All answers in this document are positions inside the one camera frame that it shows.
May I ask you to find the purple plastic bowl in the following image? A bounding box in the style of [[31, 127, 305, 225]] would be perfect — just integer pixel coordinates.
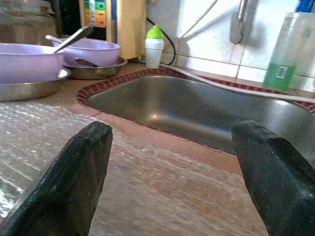
[[52, 38, 121, 68], [0, 43, 65, 85]]

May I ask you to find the metal wall faucet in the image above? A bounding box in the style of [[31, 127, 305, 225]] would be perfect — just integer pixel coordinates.
[[230, 0, 259, 45]]

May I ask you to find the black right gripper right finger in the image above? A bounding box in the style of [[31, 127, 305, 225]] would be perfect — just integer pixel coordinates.
[[231, 119, 315, 236]]

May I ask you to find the stainless steel sink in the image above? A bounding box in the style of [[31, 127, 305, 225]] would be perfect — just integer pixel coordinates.
[[86, 74, 315, 170]]

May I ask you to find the clear dish soap bottle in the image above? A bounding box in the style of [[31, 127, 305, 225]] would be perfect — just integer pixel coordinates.
[[262, 0, 315, 92]]

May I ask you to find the black power cable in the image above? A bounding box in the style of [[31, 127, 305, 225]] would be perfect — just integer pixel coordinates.
[[147, 17, 177, 66]]

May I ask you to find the glass jar brown powder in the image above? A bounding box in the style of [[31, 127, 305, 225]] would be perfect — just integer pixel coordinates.
[[0, 0, 60, 47]]

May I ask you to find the dark metal spoon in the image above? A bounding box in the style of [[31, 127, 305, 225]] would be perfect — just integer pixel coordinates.
[[74, 58, 100, 68]]

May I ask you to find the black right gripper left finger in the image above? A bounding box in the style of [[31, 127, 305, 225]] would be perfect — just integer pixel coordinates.
[[0, 120, 113, 236]]

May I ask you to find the stainless steel plate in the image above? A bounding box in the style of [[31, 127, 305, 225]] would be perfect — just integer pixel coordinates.
[[0, 67, 72, 102], [63, 56, 128, 80]]

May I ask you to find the clear bubble wrap sheet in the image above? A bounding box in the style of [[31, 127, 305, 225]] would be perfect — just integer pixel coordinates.
[[0, 101, 269, 236]]

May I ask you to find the white bottle green cap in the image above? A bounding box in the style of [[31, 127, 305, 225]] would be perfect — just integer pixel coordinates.
[[144, 24, 165, 69]]

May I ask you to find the white training chopstick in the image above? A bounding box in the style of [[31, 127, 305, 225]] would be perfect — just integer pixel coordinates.
[[45, 34, 65, 45]]

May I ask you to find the white water hose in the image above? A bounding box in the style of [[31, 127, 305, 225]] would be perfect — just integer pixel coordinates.
[[159, 63, 315, 104]]

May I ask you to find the beige water purifier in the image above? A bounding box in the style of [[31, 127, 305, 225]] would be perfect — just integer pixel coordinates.
[[58, 0, 148, 60]]

